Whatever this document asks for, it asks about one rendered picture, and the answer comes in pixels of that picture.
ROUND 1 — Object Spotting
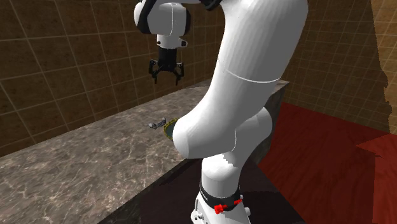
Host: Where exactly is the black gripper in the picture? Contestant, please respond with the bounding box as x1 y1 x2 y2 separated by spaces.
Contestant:
148 46 185 87

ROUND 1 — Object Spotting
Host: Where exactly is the grey metal kitchen tool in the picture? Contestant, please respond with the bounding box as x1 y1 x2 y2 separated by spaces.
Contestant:
148 117 167 130

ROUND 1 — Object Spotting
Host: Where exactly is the dark bowl with yellow rim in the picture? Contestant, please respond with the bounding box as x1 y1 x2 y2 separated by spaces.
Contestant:
163 117 179 143

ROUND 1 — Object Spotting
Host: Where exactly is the dark robot stand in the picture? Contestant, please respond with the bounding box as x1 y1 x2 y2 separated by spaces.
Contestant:
97 157 306 224

